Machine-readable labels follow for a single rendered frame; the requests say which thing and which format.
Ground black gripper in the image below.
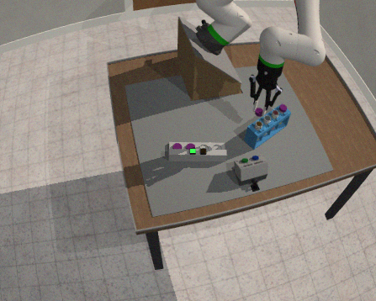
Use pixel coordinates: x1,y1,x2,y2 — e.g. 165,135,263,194
249,72,283,117

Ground grey flat mat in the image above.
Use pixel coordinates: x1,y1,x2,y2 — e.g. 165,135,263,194
124,66,334,217

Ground grey button panel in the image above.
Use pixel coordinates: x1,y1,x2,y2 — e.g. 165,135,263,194
232,154,268,192

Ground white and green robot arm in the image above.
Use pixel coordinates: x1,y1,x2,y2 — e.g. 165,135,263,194
196,0,326,78

